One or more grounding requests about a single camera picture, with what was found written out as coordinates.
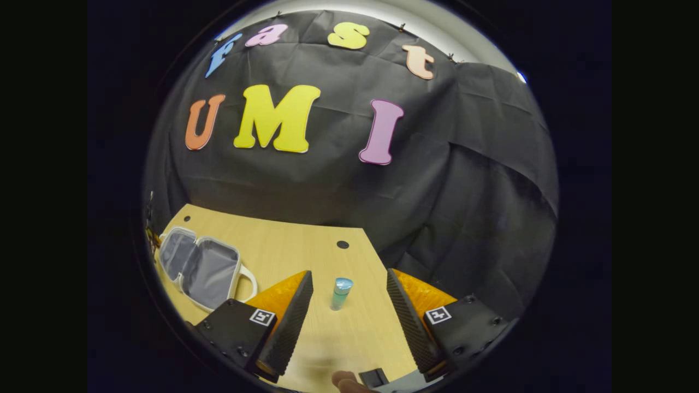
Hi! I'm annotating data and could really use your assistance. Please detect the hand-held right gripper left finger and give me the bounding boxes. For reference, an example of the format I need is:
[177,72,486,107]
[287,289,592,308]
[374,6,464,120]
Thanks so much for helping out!
[188,270,315,384]

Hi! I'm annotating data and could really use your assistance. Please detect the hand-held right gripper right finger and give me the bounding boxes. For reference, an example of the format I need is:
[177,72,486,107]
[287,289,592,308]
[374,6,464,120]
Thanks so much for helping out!
[386,267,517,382]

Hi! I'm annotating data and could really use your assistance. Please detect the blue skincare tube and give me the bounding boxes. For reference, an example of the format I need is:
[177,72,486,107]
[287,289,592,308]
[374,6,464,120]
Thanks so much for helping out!
[330,277,354,312]

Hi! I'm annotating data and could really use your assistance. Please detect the white suitcase with grey lining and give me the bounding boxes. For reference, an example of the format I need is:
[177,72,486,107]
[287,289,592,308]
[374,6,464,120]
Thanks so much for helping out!
[156,227,258,313]

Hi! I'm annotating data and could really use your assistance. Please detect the black backdrop cloth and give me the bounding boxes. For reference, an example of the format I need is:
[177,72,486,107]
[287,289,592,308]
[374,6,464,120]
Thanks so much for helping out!
[143,10,559,323]

